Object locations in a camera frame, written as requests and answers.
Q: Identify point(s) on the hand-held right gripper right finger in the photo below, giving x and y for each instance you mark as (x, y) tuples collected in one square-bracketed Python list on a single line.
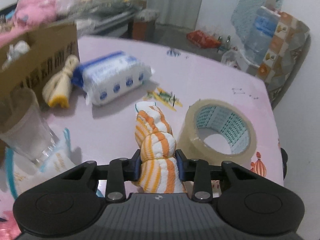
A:
[(180, 167)]

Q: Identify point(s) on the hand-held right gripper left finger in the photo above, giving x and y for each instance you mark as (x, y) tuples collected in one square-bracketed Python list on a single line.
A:
[(137, 167)]

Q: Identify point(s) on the orange white striped towel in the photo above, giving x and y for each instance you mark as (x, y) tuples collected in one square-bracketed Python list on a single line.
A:
[(155, 142)]

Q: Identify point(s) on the white wet wipes packet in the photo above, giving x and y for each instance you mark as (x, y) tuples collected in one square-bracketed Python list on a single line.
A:
[(57, 162)]

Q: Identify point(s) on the blue white tissue pack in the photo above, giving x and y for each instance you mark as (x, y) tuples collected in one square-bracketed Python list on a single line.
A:
[(112, 77)]

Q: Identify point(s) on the brown cardboard box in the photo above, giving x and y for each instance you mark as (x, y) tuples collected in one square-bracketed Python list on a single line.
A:
[(50, 55)]

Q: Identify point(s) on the clear packing tape roll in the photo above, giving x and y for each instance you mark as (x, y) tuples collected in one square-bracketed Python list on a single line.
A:
[(190, 135)]

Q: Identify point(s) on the cream knotted sock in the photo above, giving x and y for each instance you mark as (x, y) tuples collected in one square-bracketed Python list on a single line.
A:
[(60, 87)]

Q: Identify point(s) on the clear glass cup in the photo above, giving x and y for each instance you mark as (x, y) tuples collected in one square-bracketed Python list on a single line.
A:
[(25, 130)]

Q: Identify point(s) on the white plastic bag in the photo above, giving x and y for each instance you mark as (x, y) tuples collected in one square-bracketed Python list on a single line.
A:
[(232, 58)]

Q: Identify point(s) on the white water dispenser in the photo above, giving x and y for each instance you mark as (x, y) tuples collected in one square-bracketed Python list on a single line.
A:
[(250, 65)]

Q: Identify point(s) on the orange snack bag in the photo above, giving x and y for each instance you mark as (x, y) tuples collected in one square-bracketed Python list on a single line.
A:
[(202, 38)]

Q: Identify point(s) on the small glass bottle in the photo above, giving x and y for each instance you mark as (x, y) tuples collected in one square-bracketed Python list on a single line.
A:
[(228, 41), (220, 42)]

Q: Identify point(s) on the orange grey patterned cloth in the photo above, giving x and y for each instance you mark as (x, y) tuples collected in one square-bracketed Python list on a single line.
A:
[(287, 55)]

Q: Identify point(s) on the blue water bottle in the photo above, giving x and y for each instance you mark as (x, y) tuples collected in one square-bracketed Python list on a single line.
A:
[(262, 30)]

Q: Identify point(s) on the clear plastic bag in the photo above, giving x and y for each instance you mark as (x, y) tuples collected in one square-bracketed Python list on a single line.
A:
[(80, 0)]

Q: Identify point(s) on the pink plush toy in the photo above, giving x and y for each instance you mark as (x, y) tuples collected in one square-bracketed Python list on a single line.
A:
[(35, 10)]

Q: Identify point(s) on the wooden bed frame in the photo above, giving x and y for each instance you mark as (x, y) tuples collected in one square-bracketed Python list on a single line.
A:
[(142, 30)]

